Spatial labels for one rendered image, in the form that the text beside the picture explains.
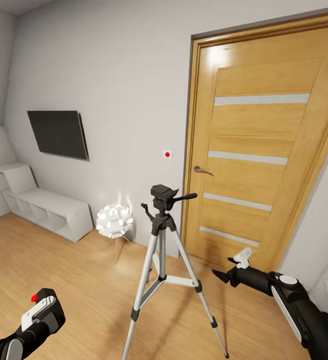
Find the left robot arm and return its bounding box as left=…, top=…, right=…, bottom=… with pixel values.
left=0, top=296, right=61, bottom=360

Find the digital camera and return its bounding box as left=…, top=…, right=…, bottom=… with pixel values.
left=15, top=288, right=66, bottom=336

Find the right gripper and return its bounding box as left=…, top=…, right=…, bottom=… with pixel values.
left=212, top=258, right=260, bottom=289

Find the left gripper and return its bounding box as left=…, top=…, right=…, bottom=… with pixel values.
left=25, top=311, right=61, bottom=353

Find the camera tripod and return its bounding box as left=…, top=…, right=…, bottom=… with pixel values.
left=122, top=184, right=229, bottom=360

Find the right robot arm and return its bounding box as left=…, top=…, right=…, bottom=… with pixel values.
left=212, top=247, right=328, bottom=360

